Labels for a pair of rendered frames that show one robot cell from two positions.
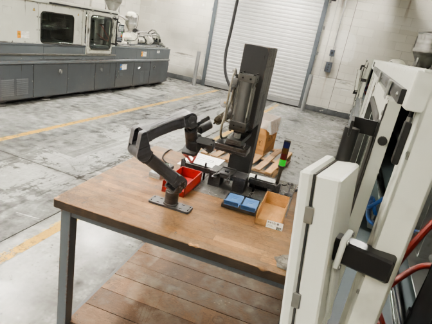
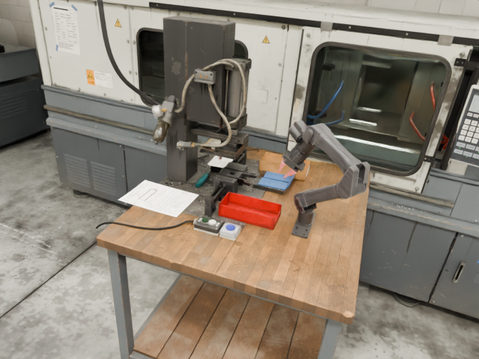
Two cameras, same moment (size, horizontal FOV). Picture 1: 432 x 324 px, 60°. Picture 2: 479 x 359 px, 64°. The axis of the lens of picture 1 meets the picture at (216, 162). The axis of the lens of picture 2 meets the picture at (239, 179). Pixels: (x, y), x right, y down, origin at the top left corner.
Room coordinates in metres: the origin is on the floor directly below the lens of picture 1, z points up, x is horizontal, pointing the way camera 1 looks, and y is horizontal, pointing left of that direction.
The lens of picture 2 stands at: (1.75, 1.54, 1.83)
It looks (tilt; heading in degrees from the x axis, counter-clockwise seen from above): 29 degrees down; 273
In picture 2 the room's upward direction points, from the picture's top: 4 degrees clockwise
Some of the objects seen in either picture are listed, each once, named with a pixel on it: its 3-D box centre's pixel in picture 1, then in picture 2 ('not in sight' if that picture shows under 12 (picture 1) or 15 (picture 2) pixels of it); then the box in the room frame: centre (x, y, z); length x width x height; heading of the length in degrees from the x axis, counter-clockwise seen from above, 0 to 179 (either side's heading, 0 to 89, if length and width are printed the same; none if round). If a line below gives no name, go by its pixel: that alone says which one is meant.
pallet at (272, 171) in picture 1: (248, 156); not in sight; (5.11, -0.45, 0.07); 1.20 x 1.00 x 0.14; 159
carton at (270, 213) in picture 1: (274, 210); (284, 166); (1.63, -0.31, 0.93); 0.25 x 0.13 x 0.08; 166
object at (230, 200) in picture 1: (234, 198); (274, 181); (1.67, -0.12, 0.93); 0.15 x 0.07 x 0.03; 167
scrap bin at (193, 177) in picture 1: (182, 180); (249, 209); (1.78, 0.15, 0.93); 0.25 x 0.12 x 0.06; 166
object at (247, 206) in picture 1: (250, 203); (279, 174); (1.65, -0.20, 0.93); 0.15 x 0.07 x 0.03; 168
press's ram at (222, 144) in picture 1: (238, 126); (219, 123); (1.96, -0.09, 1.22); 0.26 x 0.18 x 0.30; 166
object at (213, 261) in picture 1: (197, 267); (250, 270); (1.75, -0.01, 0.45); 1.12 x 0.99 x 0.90; 76
